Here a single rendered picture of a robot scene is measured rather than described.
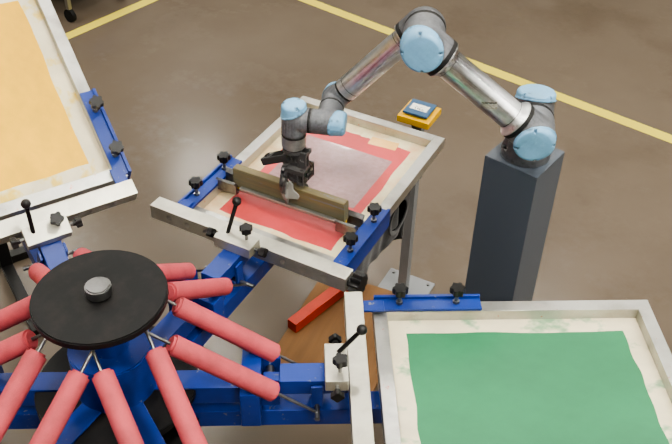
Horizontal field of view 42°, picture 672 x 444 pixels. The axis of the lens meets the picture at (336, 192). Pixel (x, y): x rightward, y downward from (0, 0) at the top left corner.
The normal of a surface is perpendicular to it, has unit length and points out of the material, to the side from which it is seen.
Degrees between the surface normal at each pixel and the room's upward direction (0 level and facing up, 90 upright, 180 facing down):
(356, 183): 0
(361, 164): 0
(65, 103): 32
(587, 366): 0
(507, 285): 90
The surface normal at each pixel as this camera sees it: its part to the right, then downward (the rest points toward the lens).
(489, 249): -0.63, 0.47
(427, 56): -0.26, 0.52
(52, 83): 0.29, -0.39
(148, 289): 0.02, -0.79
